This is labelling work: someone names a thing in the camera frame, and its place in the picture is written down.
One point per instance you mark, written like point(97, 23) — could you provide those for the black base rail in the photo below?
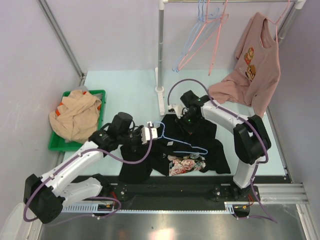
point(184, 193)

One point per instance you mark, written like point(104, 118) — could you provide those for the green plastic bin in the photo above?
point(57, 143)

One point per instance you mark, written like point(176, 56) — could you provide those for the pink wire hanger middle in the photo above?
point(222, 19)

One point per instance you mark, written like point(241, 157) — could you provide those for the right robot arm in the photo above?
point(251, 140)

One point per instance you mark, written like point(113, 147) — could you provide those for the white cable duct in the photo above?
point(106, 208)

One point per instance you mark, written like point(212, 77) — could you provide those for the pink hanger holding shirt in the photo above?
point(277, 22)

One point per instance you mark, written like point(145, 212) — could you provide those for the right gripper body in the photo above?
point(189, 122)

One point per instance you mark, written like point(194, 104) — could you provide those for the pink wire hanger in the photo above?
point(209, 24)
point(222, 19)

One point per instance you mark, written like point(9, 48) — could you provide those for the pink wire hanger left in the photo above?
point(209, 24)

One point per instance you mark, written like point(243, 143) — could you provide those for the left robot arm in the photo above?
point(47, 195)

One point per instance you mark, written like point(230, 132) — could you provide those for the pink mario t-shirt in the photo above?
point(257, 72)

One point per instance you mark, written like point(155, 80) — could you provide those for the clothes rack metal frame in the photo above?
point(239, 10)

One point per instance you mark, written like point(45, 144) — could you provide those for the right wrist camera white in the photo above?
point(178, 109)

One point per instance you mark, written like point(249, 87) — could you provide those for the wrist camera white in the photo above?
point(178, 109)
point(148, 132)

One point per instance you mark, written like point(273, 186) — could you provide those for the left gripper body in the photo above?
point(132, 138)

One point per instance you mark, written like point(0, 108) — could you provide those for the beige garment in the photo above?
point(79, 116)

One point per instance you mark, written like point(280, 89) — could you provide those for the black t-shirt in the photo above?
point(175, 152)

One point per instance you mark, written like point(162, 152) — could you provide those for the aluminium corner post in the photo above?
point(48, 13)

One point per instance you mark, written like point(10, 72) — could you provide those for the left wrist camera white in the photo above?
point(148, 132)

